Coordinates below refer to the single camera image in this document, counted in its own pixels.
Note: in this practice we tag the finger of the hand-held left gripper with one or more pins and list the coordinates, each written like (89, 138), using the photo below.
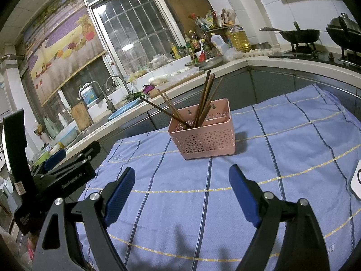
(55, 158)
(87, 153)

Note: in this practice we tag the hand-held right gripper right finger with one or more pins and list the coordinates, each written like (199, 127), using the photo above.
(244, 197)

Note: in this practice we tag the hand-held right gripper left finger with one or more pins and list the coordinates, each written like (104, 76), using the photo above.
(120, 200)

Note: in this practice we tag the pink perforated plastic basket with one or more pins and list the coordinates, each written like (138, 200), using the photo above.
(203, 141)

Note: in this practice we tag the bundle of wooden chopsticks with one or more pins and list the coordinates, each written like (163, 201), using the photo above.
(201, 110)

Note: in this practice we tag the pale green bottle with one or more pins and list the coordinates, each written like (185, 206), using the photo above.
(51, 127)

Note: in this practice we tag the worn wooden cutting board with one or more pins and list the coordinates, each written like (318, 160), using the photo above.
(81, 117)

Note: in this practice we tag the blue checked cloth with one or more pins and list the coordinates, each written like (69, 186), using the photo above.
(197, 197)

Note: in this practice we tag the blue plate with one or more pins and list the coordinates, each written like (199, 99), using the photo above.
(124, 110)

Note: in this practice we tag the white blue-label container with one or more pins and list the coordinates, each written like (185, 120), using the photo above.
(89, 96)

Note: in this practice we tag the tall steel faucet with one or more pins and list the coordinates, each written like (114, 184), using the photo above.
(103, 96)

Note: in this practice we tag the curved steel faucet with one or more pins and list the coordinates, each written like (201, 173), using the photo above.
(124, 83)

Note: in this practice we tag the purple leafy vegetable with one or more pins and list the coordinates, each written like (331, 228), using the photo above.
(147, 89)

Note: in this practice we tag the white marker card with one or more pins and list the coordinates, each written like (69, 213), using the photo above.
(356, 180)

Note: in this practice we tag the long wooden chopping board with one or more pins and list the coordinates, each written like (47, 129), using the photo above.
(177, 83)

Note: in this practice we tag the kitchen counter with cabinets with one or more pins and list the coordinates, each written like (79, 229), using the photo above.
(270, 84)

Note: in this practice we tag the yellow bottle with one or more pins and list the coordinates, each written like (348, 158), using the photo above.
(174, 51)

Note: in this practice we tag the barred window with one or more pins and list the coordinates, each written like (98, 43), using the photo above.
(132, 25)

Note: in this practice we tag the steel bowl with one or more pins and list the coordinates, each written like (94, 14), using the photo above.
(211, 62)

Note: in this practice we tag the white egg tray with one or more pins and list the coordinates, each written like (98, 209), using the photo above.
(261, 53)

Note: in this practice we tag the white plastic jug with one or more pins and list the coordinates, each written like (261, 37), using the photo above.
(220, 45)

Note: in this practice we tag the dark sauce bottle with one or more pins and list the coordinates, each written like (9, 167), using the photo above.
(193, 41)

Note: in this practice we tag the black gas stove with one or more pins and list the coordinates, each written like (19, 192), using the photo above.
(310, 55)

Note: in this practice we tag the large cooking oil bottle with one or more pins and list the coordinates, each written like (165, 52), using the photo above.
(239, 39)

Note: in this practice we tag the black wok with ladle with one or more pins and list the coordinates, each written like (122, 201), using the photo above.
(300, 35)

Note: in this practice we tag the black pot with lid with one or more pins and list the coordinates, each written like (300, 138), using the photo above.
(345, 32)

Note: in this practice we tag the fruit landscape wall poster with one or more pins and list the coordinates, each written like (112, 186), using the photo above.
(62, 48)

